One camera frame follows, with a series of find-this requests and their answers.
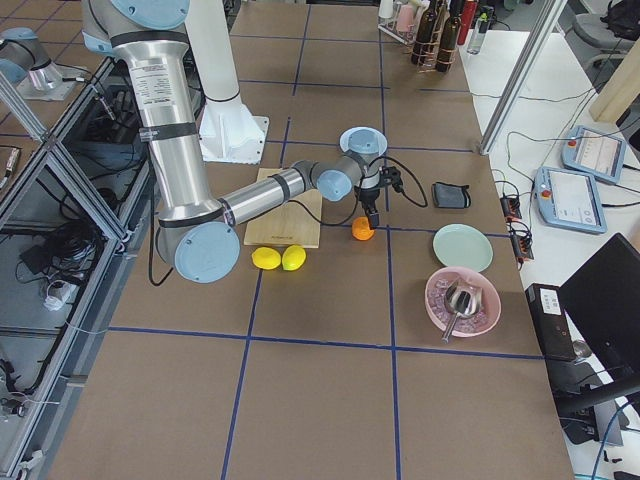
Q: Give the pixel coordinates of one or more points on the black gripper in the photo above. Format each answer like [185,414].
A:
[367,196]

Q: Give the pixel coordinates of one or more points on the orange fruit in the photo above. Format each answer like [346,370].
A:
[361,229]

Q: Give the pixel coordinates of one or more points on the light blue plate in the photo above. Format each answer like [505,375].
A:
[363,140]

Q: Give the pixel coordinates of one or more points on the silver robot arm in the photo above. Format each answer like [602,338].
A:
[183,75]

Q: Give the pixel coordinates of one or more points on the light green plate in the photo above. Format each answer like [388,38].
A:
[464,246]

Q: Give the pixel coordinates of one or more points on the folded dark grey cloth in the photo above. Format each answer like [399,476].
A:
[451,196]

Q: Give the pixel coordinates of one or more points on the bamboo cutting board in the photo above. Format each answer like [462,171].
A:
[281,225]

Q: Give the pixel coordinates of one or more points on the right yellow lemon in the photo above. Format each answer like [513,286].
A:
[293,258]

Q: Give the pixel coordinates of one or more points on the yellow lemon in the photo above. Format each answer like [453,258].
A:
[293,258]
[266,258]

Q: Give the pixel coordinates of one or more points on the left yellow lemon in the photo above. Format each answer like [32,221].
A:
[266,258]

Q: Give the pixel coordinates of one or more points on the pink bowl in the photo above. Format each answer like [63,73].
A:
[481,322]

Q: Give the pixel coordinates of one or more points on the metal scoop spoon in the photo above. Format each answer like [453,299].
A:
[462,300]

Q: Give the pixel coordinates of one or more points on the front dark wine bottle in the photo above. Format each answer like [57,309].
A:
[426,28]

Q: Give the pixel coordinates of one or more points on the dark wine bottle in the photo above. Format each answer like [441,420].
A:
[448,38]
[426,28]

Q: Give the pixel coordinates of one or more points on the middle dark wine bottle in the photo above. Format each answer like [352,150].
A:
[448,38]

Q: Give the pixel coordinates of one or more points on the black desktop box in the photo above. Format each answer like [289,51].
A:
[550,322]

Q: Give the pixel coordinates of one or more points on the near blue teach pendant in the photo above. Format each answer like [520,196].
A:
[569,199]

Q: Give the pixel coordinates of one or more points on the blue teach pendant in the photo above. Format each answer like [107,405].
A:
[569,199]
[594,152]

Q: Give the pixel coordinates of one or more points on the pink cup on top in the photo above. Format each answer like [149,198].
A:
[405,18]

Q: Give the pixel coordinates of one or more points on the white cup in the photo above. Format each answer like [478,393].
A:
[386,9]

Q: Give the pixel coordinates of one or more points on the grey water bottle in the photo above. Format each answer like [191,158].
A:
[477,39]

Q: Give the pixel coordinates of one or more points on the far blue teach pendant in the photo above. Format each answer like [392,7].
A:
[594,152]

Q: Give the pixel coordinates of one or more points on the red water bottle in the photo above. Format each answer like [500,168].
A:
[466,19]

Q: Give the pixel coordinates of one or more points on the black computer monitor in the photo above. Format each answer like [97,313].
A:
[602,300]

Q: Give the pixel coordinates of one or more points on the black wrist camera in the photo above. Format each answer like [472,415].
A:
[391,177]

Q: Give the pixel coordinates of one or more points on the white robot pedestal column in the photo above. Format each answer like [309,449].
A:
[228,130]

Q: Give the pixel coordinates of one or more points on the copper wire bottle rack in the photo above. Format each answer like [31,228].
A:
[429,65]

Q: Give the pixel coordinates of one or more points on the white wire cup rack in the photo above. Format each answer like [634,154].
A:
[388,27]

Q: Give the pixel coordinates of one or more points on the aluminium frame post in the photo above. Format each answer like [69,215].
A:
[537,39]

